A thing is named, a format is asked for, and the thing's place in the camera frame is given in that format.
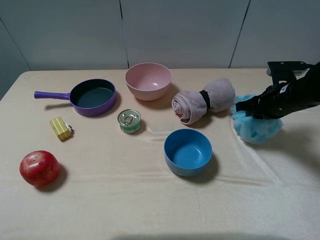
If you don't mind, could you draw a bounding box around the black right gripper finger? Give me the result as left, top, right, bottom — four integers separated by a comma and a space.
235, 96, 262, 118

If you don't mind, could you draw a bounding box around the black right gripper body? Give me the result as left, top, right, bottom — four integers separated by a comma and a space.
257, 67, 320, 119

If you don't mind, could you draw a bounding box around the blue mesh bath loofah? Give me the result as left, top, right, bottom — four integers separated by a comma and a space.
230, 94, 283, 145

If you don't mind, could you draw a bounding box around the rolled pink towel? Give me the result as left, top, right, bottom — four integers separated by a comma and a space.
171, 77, 236, 125

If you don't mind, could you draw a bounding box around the blue plastic bowl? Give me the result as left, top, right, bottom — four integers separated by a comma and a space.
163, 128, 213, 177

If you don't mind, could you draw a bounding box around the pink plastic bowl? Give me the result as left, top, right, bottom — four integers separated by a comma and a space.
125, 62, 172, 101

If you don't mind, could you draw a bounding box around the green tin can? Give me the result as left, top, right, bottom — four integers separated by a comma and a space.
117, 109, 141, 134

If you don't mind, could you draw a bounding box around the purple frying pan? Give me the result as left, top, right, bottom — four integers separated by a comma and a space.
34, 78, 117, 117

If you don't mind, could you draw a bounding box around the yellow butter block toy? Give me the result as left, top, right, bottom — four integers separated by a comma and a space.
49, 117, 74, 142

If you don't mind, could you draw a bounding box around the red apple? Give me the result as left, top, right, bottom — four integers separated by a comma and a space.
19, 150, 61, 188

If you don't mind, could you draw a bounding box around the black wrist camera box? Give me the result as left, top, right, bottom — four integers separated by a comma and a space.
266, 61, 313, 85

